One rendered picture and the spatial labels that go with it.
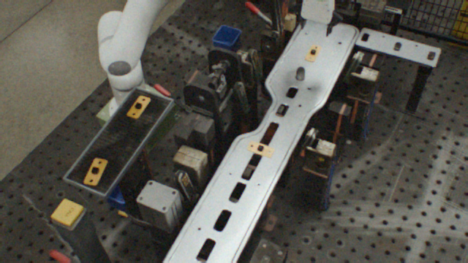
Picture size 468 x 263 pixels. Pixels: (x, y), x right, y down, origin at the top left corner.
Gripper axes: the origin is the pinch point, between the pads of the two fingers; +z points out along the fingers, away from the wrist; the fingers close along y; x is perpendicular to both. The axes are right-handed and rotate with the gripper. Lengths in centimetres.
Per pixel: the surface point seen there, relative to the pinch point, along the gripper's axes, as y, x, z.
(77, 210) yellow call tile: -31, -94, -4
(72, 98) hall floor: -145, 6, 112
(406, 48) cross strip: 29.8, 15.9, 12.0
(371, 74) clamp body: 22.8, -5.8, 7.7
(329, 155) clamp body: 21.0, -42.6, 7.9
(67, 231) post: -32, -99, 1
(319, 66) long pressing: 4.5, -5.1, 12.1
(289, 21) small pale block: -11.9, 6.3, 6.0
